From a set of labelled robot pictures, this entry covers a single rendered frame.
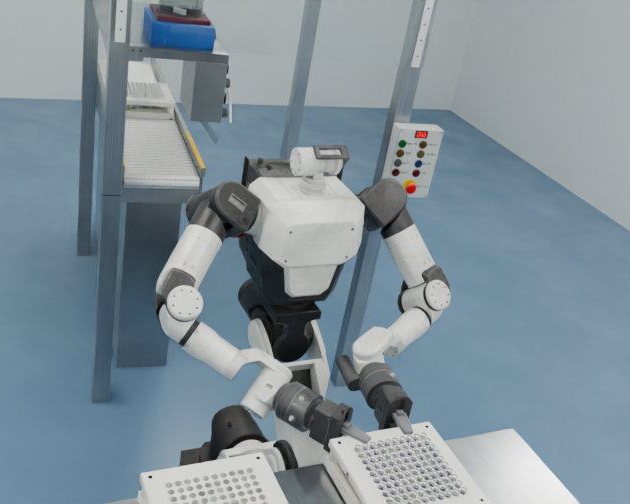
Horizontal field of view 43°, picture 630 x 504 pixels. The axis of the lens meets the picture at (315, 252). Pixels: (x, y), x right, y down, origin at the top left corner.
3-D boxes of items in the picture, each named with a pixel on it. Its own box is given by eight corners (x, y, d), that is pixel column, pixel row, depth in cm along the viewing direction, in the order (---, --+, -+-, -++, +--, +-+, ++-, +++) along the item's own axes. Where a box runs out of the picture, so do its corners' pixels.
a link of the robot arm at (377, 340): (370, 386, 189) (404, 355, 197) (367, 357, 184) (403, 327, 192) (349, 375, 193) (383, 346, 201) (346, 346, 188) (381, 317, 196)
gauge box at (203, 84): (221, 123, 265) (228, 64, 256) (190, 121, 261) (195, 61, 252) (209, 100, 283) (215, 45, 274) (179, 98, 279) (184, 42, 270)
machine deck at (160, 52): (227, 67, 256) (229, 54, 254) (106, 57, 243) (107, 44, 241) (194, 18, 307) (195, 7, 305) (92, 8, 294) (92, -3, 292)
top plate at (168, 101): (175, 107, 318) (175, 102, 317) (111, 103, 309) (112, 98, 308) (166, 87, 338) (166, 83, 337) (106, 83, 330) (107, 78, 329)
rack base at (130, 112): (173, 119, 320) (174, 113, 319) (111, 116, 312) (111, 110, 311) (165, 99, 340) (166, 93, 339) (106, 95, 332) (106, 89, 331)
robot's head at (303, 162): (286, 177, 193) (292, 143, 188) (324, 176, 197) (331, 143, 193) (297, 189, 187) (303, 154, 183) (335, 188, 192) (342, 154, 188)
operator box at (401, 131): (427, 198, 290) (444, 130, 278) (384, 197, 284) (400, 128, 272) (420, 190, 295) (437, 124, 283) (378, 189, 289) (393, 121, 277)
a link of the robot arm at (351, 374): (397, 399, 188) (381, 369, 198) (395, 364, 183) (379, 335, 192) (352, 412, 186) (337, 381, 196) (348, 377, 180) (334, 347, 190)
